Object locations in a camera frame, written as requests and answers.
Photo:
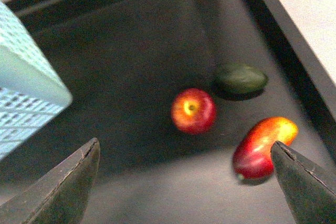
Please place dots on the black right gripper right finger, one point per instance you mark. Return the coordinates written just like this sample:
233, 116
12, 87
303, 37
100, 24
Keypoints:
308, 188

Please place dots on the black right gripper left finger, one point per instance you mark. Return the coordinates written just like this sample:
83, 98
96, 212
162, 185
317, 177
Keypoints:
61, 195

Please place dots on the red yellow mango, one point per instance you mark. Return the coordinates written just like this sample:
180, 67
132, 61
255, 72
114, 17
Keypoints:
251, 159

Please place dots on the light blue plastic shopping basket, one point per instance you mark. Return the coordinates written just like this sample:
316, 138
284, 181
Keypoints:
32, 93

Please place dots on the red yellow apple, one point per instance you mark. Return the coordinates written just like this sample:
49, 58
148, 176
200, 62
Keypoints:
193, 111

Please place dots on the green avocado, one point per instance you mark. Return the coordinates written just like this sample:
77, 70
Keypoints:
240, 78

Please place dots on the near black display tray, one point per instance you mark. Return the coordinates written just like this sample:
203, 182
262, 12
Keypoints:
125, 61

